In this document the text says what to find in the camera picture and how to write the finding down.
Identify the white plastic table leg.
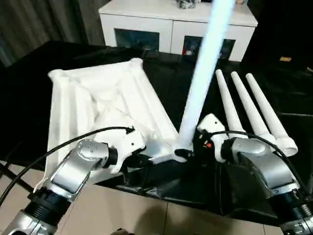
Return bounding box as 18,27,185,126
215,69,247,135
174,0,237,150
230,71,273,141
245,72,298,157

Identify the white plastic table top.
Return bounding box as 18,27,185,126
45,58,194,186

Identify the black metal stand foot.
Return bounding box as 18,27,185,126
0,160,35,194

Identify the black mat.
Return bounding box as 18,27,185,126
0,40,313,221

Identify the white cabinet with glass doors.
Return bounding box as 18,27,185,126
98,0,259,62

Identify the grey crumpled bundle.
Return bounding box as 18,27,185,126
176,0,198,10

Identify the grey curtain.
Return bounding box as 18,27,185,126
0,0,106,67

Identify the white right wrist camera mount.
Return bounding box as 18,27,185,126
197,114,226,164

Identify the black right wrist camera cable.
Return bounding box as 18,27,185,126
202,131,309,196

